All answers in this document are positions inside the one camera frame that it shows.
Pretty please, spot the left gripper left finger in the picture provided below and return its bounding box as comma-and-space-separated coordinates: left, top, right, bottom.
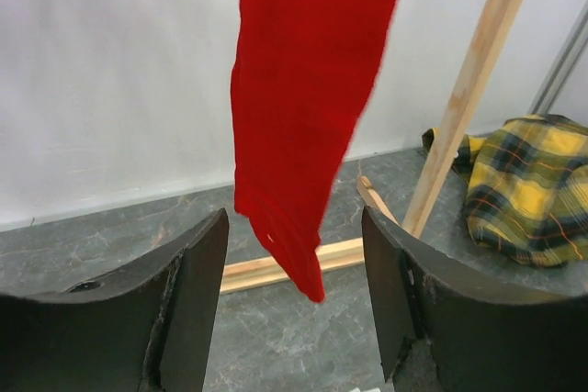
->
1, 210, 229, 391

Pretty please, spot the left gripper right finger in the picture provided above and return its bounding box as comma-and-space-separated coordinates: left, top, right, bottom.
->
361, 207, 587, 391

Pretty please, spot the red sock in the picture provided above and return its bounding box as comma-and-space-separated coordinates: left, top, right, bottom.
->
230, 0, 397, 303

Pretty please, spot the white folded towel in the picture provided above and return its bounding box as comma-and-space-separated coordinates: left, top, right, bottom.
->
349, 386, 381, 392

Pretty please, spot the yellow plaid shirt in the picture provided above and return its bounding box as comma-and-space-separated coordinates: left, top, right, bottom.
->
421, 112, 588, 269

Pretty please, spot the wooden hanger stand frame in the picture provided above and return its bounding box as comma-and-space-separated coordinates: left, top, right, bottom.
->
219, 0, 546, 296

